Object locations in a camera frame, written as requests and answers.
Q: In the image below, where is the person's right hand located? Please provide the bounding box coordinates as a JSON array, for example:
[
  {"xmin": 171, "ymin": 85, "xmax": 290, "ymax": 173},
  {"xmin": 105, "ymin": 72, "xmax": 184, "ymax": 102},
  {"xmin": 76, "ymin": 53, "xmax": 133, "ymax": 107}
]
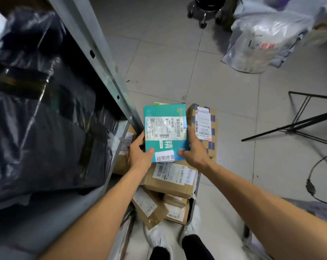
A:
[{"xmin": 177, "ymin": 126, "xmax": 211, "ymax": 171}]

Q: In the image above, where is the person's left hand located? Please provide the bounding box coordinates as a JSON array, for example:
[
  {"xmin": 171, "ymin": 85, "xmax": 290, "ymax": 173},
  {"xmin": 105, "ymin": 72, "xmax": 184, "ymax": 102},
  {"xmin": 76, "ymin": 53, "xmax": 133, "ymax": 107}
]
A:
[{"xmin": 128, "ymin": 131, "xmax": 155, "ymax": 176}]

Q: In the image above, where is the squat cardboard box white label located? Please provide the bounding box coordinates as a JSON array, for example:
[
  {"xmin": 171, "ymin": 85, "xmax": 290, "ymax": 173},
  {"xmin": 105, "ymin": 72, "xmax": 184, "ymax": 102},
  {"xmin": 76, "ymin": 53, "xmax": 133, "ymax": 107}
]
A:
[{"xmin": 144, "ymin": 160, "xmax": 199, "ymax": 199}]

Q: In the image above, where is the blue checkered cardboard box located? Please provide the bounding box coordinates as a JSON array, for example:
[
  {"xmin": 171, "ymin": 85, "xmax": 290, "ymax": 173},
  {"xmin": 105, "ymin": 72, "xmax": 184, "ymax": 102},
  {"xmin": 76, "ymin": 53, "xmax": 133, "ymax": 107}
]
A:
[{"xmin": 185, "ymin": 103, "xmax": 218, "ymax": 160}]

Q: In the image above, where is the small blue box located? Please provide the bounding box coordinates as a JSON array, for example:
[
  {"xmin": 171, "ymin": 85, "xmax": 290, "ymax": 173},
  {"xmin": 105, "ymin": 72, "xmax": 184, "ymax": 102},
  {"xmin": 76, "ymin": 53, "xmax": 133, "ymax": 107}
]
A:
[{"xmin": 144, "ymin": 103, "xmax": 190, "ymax": 163}]

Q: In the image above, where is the cardboard box with black handwriting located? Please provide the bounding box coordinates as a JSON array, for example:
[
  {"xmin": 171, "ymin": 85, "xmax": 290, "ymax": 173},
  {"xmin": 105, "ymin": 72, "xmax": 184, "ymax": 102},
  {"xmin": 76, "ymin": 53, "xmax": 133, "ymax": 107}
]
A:
[{"xmin": 163, "ymin": 201, "xmax": 191, "ymax": 225}]

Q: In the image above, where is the person's left forearm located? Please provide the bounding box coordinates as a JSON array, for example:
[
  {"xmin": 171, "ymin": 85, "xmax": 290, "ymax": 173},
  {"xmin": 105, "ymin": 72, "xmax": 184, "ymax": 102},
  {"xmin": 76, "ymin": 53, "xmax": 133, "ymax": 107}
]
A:
[{"xmin": 41, "ymin": 165, "xmax": 153, "ymax": 260}]

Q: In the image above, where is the person's right forearm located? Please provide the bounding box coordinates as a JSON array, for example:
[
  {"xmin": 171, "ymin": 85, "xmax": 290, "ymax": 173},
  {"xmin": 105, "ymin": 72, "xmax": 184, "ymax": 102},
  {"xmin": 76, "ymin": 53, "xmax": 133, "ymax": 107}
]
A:
[{"xmin": 200, "ymin": 162, "xmax": 327, "ymax": 260}]

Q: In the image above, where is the labelled cardboard box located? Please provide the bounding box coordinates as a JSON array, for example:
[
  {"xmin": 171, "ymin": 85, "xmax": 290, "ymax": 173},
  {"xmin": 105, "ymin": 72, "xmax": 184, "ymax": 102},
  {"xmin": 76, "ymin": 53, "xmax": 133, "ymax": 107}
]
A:
[{"xmin": 112, "ymin": 126, "xmax": 138, "ymax": 176}]

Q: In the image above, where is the person's right leg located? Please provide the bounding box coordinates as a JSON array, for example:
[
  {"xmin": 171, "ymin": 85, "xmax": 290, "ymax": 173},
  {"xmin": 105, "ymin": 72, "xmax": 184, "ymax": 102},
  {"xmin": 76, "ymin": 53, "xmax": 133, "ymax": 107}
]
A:
[{"xmin": 181, "ymin": 234, "xmax": 215, "ymax": 260}]

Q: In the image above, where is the person's leg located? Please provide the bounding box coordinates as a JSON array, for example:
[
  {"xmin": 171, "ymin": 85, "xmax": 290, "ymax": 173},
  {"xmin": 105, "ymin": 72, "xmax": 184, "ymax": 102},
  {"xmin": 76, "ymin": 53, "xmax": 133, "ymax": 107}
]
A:
[
  {"xmin": 149, "ymin": 246, "xmax": 171, "ymax": 260},
  {"xmin": 181, "ymin": 234, "xmax": 215, "ymax": 260}
]

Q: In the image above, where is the person's left leg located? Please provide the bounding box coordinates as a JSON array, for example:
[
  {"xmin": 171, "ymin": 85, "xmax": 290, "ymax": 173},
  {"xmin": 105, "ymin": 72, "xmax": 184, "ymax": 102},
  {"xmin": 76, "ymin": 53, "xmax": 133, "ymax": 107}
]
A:
[{"xmin": 149, "ymin": 246, "xmax": 171, "ymax": 260}]

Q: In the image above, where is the grey metal shelf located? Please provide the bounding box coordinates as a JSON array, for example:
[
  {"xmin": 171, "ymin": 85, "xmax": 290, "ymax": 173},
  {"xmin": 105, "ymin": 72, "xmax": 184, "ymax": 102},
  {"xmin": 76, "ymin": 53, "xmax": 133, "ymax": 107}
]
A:
[{"xmin": 0, "ymin": 0, "xmax": 145, "ymax": 260}]

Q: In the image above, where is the black plastic bag parcel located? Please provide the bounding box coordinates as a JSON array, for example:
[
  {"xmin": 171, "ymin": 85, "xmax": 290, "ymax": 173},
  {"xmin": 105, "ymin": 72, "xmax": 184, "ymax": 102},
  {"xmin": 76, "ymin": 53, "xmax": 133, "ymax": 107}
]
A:
[{"xmin": 0, "ymin": 8, "xmax": 120, "ymax": 206}]

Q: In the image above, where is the white right shoe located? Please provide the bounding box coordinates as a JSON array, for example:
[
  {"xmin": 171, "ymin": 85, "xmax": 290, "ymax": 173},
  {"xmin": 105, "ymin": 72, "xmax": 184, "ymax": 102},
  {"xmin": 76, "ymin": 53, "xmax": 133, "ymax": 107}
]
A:
[{"xmin": 179, "ymin": 204, "xmax": 202, "ymax": 239}]

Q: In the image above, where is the white shoe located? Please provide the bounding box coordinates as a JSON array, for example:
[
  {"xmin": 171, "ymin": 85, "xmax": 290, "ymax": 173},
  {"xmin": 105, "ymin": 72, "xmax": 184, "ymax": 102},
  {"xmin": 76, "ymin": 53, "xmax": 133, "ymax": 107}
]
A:
[
  {"xmin": 143, "ymin": 222, "xmax": 175, "ymax": 257},
  {"xmin": 179, "ymin": 204, "xmax": 202, "ymax": 239}
]

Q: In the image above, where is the white left shoe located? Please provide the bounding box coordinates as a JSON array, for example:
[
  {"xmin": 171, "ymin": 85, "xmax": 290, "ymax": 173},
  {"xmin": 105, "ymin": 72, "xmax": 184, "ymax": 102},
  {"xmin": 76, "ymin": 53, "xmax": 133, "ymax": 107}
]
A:
[{"xmin": 143, "ymin": 222, "xmax": 175, "ymax": 257}]

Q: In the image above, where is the black light stand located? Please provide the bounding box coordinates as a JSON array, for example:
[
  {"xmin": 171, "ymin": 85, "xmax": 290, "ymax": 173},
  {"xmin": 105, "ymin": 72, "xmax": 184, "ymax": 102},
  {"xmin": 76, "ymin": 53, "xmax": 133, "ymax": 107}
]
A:
[{"xmin": 241, "ymin": 91, "xmax": 327, "ymax": 148}]

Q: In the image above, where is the low grey metal rack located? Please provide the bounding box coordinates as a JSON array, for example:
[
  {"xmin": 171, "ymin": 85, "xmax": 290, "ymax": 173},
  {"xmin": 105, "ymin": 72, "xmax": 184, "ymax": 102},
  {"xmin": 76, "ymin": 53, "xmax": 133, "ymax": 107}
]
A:
[{"xmin": 284, "ymin": 198, "xmax": 327, "ymax": 221}]

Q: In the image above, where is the heap of white plastic bags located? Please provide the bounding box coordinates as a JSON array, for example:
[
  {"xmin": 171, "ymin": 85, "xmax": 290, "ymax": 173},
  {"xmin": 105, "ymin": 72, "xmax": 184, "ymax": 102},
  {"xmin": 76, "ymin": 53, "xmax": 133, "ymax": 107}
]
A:
[{"xmin": 221, "ymin": 0, "xmax": 327, "ymax": 74}]

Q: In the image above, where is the black rolling stool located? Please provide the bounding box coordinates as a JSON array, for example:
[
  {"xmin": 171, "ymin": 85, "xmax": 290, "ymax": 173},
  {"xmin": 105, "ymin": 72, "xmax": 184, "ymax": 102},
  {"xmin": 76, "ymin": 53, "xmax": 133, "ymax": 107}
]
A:
[{"xmin": 187, "ymin": 0, "xmax": 227, "ymax": 29}]

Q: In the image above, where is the black cable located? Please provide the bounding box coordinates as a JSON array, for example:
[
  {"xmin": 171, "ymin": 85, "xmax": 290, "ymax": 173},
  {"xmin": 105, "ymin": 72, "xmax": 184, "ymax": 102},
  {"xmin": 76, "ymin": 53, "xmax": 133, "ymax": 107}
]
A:
[{"xmin": 305, "ymin": 148, "xmax": 327, "ymax": 205}]

